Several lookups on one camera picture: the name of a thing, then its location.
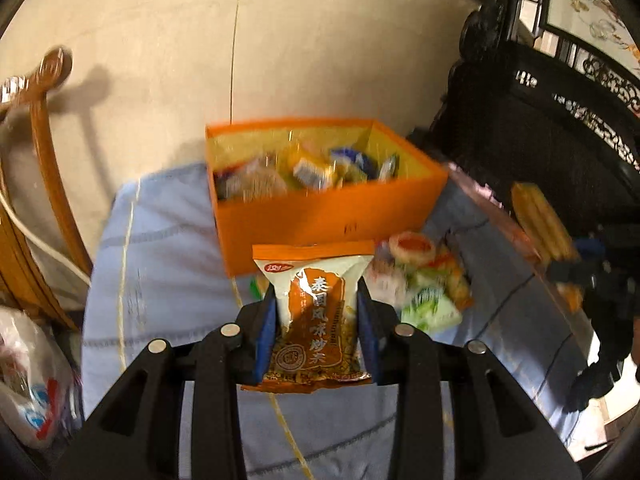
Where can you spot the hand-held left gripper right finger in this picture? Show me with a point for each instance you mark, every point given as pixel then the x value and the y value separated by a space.
pixel 370 345

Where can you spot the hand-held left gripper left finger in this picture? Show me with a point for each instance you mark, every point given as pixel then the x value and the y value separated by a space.
pixel 265 340

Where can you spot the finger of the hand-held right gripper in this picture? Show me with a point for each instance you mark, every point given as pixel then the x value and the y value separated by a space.
pixel 575 273
pixel 590 248

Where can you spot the long yellow snack packet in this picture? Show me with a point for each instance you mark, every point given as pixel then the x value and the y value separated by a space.
pixel 542 225

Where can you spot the orange white snack packet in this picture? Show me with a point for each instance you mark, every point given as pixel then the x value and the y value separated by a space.
pixel 315 310

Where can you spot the orange cardboard box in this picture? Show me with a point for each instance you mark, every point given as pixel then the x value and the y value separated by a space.
pixel 320 220

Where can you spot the small green snack packet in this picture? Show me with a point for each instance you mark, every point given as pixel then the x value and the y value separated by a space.
pixel 257 288

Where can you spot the red blue cracker packet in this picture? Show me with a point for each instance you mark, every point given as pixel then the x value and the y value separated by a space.
pixel 385 277

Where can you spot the green white snack packet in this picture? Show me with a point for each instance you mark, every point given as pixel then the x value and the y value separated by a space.
pixel 430 307

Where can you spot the round white red snack packet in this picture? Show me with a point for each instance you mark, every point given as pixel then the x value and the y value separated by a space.
pixel 412 249

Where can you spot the yellow orange snack packet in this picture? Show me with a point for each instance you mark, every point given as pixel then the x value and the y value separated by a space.
pixel 457 285

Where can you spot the blue tablecloth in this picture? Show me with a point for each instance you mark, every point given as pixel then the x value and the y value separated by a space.
pixel 165 285

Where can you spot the dark carved wooden furniture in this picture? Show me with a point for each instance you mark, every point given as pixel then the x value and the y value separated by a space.
pixel 540 125

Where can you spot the heap of mixed snack packets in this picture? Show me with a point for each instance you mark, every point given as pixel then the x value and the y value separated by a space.
pixel 310 170

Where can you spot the white plastic bag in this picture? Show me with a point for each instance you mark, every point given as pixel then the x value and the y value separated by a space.
pixel 30 360

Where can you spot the wooden chair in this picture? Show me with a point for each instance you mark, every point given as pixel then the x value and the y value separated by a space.
pixel 47 170

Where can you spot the white painted wall panel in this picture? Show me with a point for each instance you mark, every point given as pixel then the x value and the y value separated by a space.
pixel 590 10

